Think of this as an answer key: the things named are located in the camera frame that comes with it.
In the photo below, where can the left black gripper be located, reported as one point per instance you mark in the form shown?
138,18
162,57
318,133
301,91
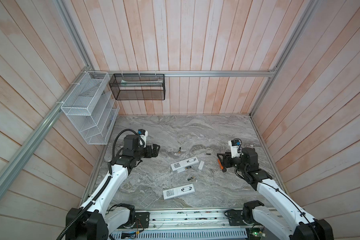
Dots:
149,154

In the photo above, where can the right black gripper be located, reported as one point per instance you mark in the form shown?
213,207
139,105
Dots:
226,158

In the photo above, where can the white remote control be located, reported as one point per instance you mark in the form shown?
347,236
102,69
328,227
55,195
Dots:
184,163
178,191

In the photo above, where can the orange handled screwdriver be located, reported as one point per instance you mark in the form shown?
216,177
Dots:
221,164

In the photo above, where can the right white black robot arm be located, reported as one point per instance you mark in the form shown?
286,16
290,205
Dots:
294,223

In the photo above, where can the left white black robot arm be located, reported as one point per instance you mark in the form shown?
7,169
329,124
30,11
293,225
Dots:
91,221

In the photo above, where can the white battery cover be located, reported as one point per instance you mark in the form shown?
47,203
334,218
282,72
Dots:
201,165
181,170

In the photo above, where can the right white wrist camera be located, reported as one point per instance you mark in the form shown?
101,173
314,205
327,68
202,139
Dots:
235,146

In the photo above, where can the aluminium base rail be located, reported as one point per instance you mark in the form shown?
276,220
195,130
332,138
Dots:
190,224

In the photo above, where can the black wire mesh basket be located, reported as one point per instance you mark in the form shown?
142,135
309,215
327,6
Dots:
138,87

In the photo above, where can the white wire mesh shelf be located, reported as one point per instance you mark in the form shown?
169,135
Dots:
91,108

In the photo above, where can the horizontal aluminium frame bar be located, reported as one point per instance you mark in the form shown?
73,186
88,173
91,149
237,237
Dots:
239,73

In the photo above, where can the left aluminium frame bar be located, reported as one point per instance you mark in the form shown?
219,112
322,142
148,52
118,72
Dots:
18,161

